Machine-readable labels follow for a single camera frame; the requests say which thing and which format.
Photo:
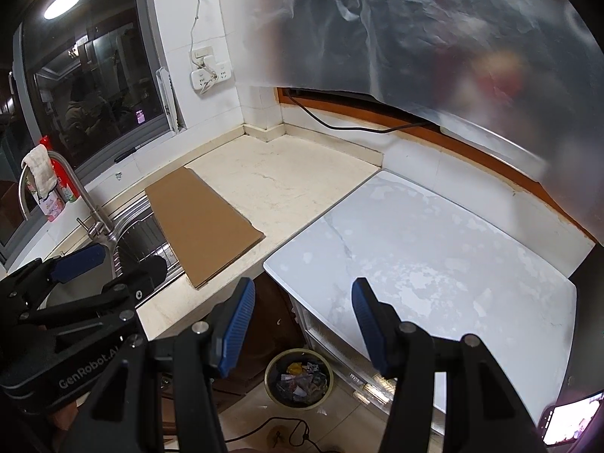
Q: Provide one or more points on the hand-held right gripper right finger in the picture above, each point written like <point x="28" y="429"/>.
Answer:
<point x="370" y="325"/>

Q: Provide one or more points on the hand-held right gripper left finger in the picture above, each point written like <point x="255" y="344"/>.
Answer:
<point x="236" y="325"/>

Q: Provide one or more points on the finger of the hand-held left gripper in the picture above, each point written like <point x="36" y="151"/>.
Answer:
<point x="146" y="273"/>
<point x="78" y="262"/>

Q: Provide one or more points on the round bin with black bag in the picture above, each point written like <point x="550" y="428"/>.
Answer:
<point x="270" y="377"/>

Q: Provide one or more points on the person's left hand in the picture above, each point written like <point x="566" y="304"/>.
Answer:
<point x="63" y="416"/>

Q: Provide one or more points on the stainless steel sink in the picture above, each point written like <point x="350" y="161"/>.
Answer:
<point x="141" y="236"/>

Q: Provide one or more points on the white marble top cabinet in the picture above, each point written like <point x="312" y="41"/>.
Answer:
<point x="321" y="335"/>

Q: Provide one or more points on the steel faucet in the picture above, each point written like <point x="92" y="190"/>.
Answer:
<point x="89" y="207"/>

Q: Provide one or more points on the pink packet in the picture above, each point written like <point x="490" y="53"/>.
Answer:
<point x="54" y="207"/>

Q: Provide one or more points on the brown cardboard sheet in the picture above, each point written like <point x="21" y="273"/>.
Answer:
<point x="203" y="226"/>

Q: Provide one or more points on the red bottle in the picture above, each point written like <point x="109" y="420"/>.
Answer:
<point x="68" y="184"/>

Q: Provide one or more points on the white towel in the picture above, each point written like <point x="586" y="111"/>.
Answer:
<point x="40" y="170"/>

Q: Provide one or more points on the black pen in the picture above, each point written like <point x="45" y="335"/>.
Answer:
<point x="126" y="153"/>

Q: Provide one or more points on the dark glass window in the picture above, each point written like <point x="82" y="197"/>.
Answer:
<point x="94" y="94"/>

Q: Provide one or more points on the white ribbed plastic rack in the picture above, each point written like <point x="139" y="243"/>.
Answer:
<point x="166" y="99"/>

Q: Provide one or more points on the white power strip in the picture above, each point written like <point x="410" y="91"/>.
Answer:
<point x="222" y="73"/>

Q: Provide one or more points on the smartphone with lit screen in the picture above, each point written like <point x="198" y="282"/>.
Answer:
<point x="571" y="420"/>

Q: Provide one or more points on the translucent plastic sheet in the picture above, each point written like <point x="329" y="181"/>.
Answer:
<point x="424" y="33"/>

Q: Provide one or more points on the white wall socket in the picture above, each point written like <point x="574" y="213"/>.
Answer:
<point x="203" y="53"/>

